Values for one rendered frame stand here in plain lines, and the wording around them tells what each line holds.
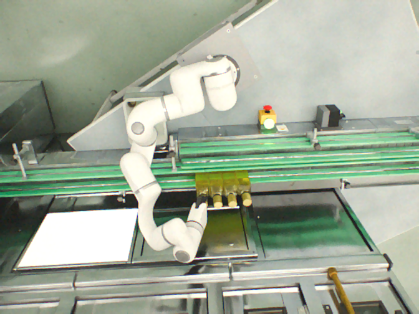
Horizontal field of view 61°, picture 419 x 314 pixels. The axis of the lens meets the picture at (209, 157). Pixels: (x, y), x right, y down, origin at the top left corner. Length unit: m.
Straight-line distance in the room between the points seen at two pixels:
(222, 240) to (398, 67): 1.09
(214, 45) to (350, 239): 0.94
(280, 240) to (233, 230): 0.19
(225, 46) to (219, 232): 0.74
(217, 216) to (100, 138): 0.67
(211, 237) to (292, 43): 0.88
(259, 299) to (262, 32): 1.04
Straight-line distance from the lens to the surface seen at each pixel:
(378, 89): 1.82
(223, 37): 1.44
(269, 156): 1.60
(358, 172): 1.75
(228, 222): 1.51
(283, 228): 1.55
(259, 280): 1.32
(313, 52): 1.65
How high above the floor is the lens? 2.27
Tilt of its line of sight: 61 degrees down
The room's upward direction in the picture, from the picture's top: 174 degrees clockwise
